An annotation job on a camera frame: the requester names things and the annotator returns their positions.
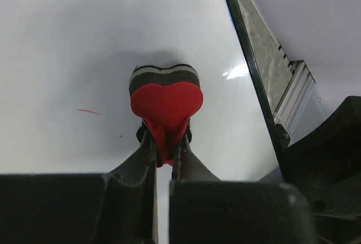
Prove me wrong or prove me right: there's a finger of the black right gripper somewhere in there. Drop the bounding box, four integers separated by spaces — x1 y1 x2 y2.
285 96 360 243

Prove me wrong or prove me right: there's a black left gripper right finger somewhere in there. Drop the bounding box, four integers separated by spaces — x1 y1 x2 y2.
169 136 318 243

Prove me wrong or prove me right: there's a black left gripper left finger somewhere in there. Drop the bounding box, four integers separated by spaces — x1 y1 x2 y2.
1 125 158 243

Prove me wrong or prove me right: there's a red whiteboard eraser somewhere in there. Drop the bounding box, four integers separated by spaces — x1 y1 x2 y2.
129 64 204 167

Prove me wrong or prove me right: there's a white whiteboard black frame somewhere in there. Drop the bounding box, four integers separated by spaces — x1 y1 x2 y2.
0 0 288 184

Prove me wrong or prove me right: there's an aluminium mounting rail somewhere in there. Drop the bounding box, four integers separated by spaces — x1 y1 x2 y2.
273 60 326 144

